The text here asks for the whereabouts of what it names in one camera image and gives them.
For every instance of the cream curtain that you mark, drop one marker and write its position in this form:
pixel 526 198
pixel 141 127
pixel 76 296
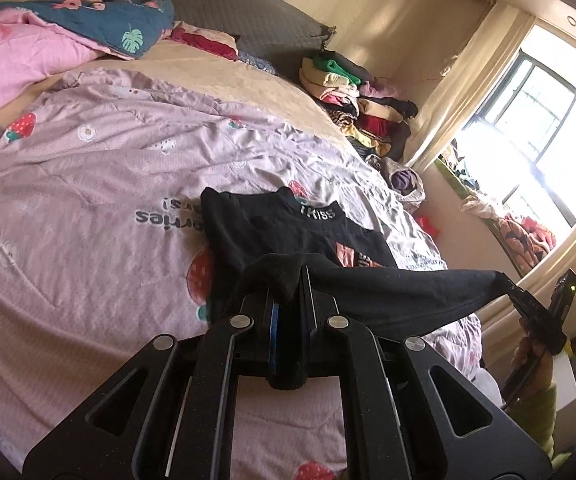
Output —
pixel 468 85

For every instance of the red pillow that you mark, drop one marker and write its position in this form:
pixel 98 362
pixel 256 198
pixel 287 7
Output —
pixel 202 42

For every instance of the pile of folded clothes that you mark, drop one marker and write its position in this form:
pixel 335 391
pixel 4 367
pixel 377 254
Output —
pixel 338 80

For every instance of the window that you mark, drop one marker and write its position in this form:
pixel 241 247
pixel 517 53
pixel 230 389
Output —
pixel 543 110

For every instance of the person's green clothing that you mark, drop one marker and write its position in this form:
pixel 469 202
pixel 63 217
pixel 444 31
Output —
pixel 543 420

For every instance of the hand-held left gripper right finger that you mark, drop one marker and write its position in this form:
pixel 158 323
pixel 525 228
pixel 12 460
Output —
pixel 313 305

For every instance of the grey quilted headboard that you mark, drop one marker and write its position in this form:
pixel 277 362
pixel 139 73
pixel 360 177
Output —
pixel 227 5

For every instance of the strawberry print duvet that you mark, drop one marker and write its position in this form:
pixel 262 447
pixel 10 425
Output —
pixel 92 260

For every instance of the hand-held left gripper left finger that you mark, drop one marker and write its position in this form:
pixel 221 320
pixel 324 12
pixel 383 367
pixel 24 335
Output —
pixel 273 320

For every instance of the beige bed sheet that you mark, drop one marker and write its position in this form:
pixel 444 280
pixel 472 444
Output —
pixel 192 70

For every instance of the pink quilt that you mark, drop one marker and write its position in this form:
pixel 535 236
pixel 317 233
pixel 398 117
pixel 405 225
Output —
pixel 17 55

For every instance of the clothes on windowsill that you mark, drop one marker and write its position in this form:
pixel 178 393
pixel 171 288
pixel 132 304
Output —
pixel 523 240

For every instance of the dark patterned pillow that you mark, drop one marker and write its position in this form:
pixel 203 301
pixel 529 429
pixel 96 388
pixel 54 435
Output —
pixel 258 62

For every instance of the person's right hand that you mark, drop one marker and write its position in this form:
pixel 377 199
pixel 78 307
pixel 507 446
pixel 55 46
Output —
pixel 525 365

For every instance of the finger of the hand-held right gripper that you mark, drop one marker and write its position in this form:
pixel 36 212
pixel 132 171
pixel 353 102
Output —
pixel 530 302
pixel 543 335

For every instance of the white object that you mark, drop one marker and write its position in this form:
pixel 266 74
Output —
pixel 485 385

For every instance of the red plastic bag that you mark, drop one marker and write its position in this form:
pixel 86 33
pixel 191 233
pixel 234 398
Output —
pixel 425 225

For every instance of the black sweater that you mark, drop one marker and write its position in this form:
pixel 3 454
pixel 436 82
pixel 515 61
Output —
pixel 268 230

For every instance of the blue floral quilt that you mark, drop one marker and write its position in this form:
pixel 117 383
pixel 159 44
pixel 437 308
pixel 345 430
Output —
pixel 107 20

